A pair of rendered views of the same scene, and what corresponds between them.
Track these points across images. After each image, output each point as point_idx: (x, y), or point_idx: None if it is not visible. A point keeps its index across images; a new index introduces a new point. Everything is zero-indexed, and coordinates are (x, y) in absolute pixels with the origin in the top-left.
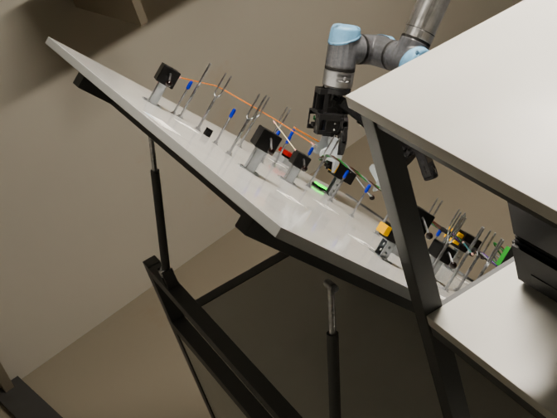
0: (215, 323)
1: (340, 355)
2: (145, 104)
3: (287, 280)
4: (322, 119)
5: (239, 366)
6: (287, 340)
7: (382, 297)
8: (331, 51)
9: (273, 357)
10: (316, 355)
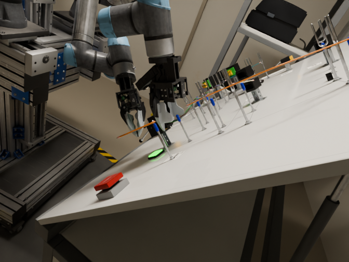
0: (272, 225)
1: (200, 199)
2: None
3: (143, 260)
4: (184, 81)
5: (282, 197)
6: (201, 234)
7: None
8: (170, 16)
9: (217, 238)
10: (205, 212)
